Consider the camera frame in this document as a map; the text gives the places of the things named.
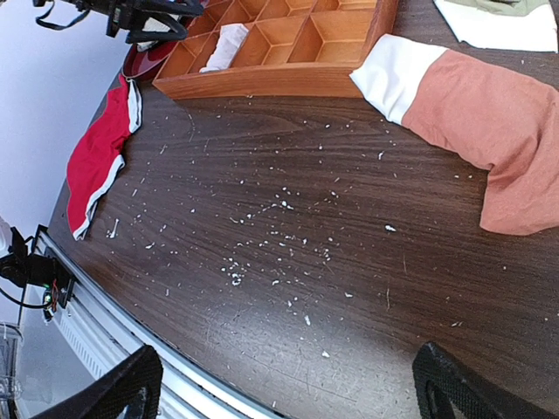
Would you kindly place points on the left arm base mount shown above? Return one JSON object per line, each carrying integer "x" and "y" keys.
{"x": 23, "y": 268}

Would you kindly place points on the khaki underwear cream waistband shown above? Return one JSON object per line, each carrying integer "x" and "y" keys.
{"x": 504, "y": 25}

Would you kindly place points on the orange underwear white waistband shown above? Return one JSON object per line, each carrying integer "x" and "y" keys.
{"x": 501, "y": 121}

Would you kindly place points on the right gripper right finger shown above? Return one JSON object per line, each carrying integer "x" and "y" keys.
{"x": 445, "y": 385}

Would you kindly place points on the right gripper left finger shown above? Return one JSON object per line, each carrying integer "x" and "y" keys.
{"x": 132, "y": 389}

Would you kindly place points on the dark red bowl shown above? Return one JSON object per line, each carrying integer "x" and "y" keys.
{"x": 144, "y": 65}

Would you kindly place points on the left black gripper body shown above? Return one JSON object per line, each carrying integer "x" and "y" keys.
{"x": 145, "y": 20}

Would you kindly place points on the orange wooden compartment tray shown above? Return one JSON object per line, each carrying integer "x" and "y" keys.
{"x": 292, "y": 48}

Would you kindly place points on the red underwear white trim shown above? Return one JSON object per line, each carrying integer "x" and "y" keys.
{"x": 97, "y": 158}

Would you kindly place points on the mauve underwear white waistband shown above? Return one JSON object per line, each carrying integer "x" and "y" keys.
{"x": 231, "y": 37}

